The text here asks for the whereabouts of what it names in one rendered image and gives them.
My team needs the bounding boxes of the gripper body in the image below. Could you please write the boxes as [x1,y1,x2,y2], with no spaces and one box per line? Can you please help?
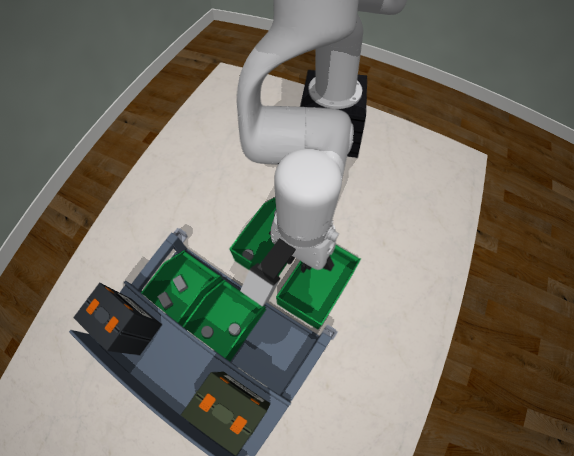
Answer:
[271,214,336,270]

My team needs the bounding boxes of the grey shelf rack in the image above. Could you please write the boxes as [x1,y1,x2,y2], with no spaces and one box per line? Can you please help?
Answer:
[69,228,338,456]

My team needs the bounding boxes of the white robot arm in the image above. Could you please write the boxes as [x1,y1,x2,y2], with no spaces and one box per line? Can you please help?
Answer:
[237,0,407,307]

